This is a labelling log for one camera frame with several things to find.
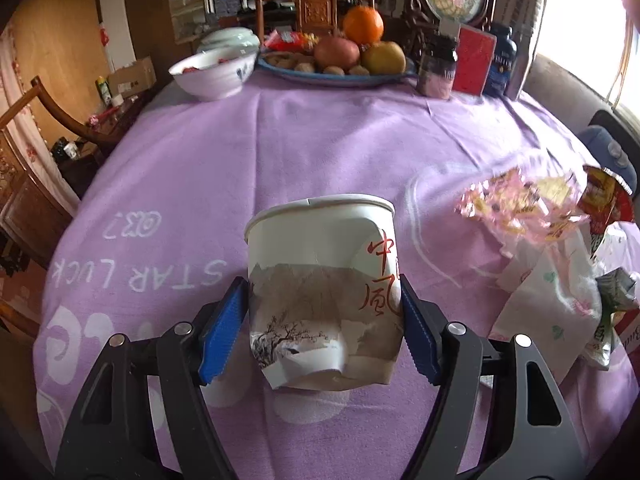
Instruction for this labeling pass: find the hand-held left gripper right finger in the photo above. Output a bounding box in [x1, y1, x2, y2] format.
[399, 276, 587, 480]

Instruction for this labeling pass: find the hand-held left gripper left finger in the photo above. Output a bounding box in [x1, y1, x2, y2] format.
[54, 276, 251, 480]

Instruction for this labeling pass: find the crushed printed paper cup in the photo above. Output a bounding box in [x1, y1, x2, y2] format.
[244, 194, 405, 392]

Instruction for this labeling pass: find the white printed tissue packet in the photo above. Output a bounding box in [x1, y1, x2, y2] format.
[487, 230, 603, 386]

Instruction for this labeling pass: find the pink clear plastic wrapper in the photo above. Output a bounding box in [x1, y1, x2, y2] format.
[454, 167, 591, 248]

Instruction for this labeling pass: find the red snack bag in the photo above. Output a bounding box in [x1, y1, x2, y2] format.
[577, 165, 635, 236]

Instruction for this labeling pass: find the green foil wrapper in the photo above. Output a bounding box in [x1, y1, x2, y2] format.
[582, 267, 640, 371]

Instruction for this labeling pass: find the red and white carton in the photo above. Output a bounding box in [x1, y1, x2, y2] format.
[611, 307, 640, 361]

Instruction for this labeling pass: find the dark wooden side table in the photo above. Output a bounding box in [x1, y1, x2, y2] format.
[52, 92, 151, 196]

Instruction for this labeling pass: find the wooden armchair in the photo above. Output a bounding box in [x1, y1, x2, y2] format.
[0, 76, 116, 261]

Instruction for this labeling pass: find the white ceramic bowl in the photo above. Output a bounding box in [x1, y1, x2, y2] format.
[168, 49, 258, 101]

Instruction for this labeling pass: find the dark bottle with pink label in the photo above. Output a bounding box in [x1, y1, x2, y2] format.
[416, 34, 459, 99]

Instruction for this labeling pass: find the blue fruit plate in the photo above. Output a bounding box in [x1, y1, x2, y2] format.
[256, 52, 416, 88]

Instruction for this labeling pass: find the cardboard box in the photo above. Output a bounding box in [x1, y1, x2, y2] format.
[107, 56, 157, 98]

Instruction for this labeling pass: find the pile of brown walnuts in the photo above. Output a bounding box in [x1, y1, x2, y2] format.
[263, 51, 317, 74]

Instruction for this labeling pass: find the yellow pear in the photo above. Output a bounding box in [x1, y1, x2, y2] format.
[361, 41, 407, 75]

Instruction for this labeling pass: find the red box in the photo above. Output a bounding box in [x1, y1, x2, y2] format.
[452, 24, 497, 97]

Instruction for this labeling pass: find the blue supplement bottle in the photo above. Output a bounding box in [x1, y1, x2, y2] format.
[482, 22, 518, 98]

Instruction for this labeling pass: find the white lidded dish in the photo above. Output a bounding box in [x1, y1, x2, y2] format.
[196, 28, 261, 54]

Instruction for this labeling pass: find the red apple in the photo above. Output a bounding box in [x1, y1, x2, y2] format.
[314, 36, 361, 72]

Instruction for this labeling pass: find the red snack packet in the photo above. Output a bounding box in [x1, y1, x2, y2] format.
[263, 30, 319, 52]

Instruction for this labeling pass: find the orange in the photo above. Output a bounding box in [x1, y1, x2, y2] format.
[342, 5, 385, 45]

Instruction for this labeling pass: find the wooden door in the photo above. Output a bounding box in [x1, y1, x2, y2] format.
[10, 0, 111, 126]

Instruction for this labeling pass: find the wooden glass cabinet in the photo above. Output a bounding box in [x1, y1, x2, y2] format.
[122, 0, 207, 56]

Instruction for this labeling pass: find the carved wooden chair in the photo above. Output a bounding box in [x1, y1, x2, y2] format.
[255, 0, 376, 36]

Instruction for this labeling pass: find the window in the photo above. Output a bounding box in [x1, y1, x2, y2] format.
[535, 0, 640, 111]

